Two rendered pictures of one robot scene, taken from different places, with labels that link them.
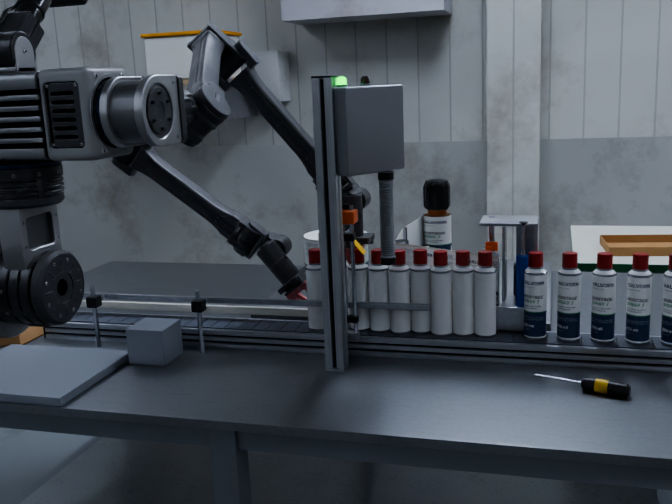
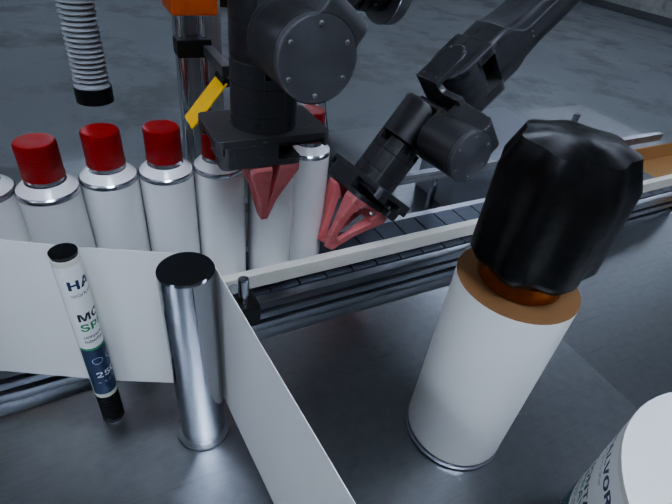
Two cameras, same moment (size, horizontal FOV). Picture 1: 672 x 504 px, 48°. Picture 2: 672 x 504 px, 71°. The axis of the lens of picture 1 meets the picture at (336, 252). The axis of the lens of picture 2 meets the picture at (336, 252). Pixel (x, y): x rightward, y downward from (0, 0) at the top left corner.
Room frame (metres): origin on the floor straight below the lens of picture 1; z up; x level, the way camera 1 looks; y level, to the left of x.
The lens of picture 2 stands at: (2.22, -0.28, 1.28)
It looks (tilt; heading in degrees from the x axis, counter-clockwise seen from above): 38 degrees down; 132
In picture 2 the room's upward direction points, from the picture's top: 8 degrees clockwise
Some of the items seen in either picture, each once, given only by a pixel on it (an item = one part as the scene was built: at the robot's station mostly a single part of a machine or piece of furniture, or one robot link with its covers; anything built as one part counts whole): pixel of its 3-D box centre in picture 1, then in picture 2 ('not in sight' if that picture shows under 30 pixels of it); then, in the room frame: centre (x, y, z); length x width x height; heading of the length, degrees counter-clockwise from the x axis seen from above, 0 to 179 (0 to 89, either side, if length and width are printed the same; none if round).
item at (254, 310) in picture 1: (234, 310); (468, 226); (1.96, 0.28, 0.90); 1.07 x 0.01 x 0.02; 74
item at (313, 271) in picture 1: (316, 289); (304, 191); (1.85, 0.05, 0.98); 0.05 x 0.05 x 0.20
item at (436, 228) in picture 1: (437, 224); not in sight; (2.37, -0.32, 1.04); 0.09 x 0.09 x 0.29
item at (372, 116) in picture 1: (361, 129); not in sight; (1.73, -0.07, 1.38); 0.17 x 0.10 x 0.19; 129
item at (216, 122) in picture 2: (352, 228); (263, 101); (1.89, -0.04, 1.13); 0.10 x 0.07 x 0.07; 73
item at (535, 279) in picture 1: (535, 295); not in sight; (1.71, -0.46, 0.98); 0.05 x 0.05 x 0.20
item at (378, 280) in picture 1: (379, 290); (172, 217); (1.81, -0.10, 0.98); 0.05 x 0.05 x 0.20
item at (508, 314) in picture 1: (509, 272); not in sight; (1.81, -0.42, 1.01); 0.14 x 0.13 x 0.26; 74
